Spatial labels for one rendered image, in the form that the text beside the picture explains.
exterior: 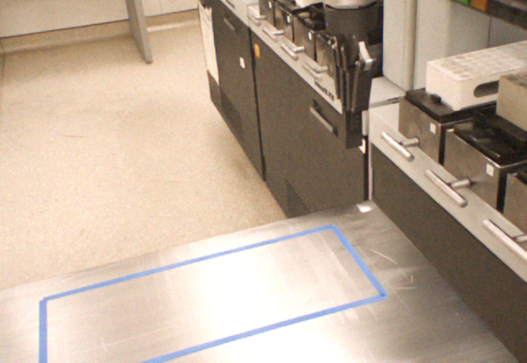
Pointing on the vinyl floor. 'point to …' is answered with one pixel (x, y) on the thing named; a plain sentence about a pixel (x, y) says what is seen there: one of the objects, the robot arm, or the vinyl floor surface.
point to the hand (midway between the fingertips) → (352, 127)
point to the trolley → (255, 302)
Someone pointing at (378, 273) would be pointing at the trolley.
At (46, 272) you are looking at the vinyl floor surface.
